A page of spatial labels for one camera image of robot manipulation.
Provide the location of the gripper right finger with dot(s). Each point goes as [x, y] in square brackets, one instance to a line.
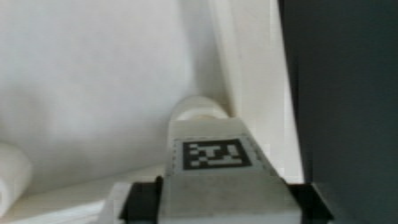
[313, 207]

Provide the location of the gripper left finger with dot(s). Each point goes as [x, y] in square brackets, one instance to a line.
[142, 203]

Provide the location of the white table leg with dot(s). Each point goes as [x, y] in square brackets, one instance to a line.
[222, 188]

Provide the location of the white square tabletop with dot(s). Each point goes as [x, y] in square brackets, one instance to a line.
[103, 60]

